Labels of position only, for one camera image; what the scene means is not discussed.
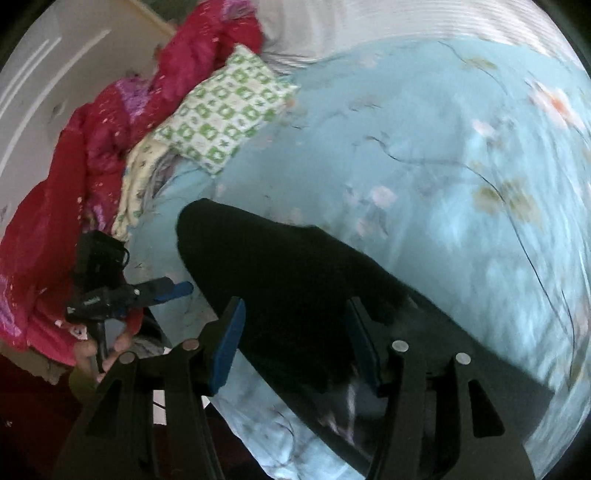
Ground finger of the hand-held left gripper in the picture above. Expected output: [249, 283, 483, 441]
[154, 281, 195, 305]
[131, 278, 172, 300]

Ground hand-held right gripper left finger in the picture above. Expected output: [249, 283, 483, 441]
[53, 296, 247, 480]

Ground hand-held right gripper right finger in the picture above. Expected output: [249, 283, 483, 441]
[344, 296, 539, 480]

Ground black pants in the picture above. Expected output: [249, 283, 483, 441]
[177, 198, 555, 467]

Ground person's left hand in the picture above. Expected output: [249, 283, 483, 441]
[74, 318, 139, 384]

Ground red floral quilt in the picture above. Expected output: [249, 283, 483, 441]
[0, 0, 265, 366]

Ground cream patterned cloth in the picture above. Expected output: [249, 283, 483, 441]
[111, 137, 185, 241]

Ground green checked pillow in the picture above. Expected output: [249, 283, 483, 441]
[152, 44, 297, 176]

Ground blue floral bed sheet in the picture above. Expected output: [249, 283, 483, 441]
[129, 39, 591, 480]

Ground white striped blanket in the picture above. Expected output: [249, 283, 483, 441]
[256, 0, 578, 72]

